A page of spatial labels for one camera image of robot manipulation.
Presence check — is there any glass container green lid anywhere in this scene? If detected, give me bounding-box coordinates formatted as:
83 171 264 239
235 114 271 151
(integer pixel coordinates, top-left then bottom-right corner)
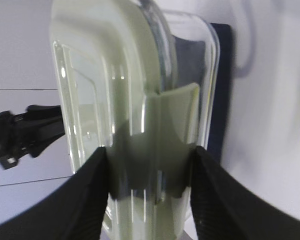
49 0 220 240

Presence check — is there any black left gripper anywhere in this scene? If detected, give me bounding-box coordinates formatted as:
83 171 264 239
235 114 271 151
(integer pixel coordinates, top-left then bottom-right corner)
0 104 65 170

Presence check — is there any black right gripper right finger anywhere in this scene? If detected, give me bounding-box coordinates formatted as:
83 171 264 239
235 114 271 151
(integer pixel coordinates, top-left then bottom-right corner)
190 146 300 240

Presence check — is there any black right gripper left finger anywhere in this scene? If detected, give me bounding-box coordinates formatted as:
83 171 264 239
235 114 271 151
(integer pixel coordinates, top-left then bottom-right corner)
0 147 108 240

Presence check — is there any navy insulated lunch bag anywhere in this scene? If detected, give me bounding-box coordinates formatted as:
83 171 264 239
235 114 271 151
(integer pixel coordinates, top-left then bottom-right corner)
171 22 233 163

